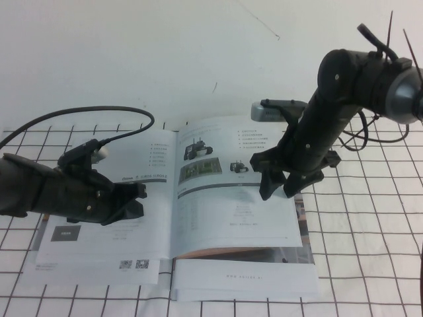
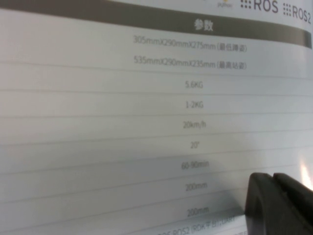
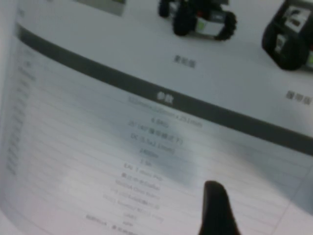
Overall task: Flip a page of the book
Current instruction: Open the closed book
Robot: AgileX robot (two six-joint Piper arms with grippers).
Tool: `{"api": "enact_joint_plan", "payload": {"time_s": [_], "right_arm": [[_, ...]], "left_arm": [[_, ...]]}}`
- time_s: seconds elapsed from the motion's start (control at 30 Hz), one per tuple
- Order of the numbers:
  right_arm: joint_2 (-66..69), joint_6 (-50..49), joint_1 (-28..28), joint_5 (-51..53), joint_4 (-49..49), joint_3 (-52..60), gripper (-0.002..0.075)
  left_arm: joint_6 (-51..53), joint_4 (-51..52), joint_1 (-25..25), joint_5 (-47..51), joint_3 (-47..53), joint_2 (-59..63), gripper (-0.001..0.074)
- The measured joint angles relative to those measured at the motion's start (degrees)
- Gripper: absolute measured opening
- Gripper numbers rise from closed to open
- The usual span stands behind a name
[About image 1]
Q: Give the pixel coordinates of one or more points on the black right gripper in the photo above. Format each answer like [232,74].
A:
[307,148]

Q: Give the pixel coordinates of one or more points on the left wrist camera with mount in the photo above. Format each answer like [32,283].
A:
[77,152]

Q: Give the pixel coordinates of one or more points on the white black-grid tablecloth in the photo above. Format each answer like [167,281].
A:
[363,247]

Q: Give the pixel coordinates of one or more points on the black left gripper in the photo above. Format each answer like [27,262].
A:
[79,198]

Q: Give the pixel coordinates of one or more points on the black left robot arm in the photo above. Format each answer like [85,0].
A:
[20,188]

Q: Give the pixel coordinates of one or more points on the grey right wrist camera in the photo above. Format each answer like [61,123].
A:
[264,112]

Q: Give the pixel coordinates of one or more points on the black zip tie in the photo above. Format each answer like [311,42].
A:
[411,46]
[390,29]

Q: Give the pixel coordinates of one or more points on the white product catalog book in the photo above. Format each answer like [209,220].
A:
[211,214]

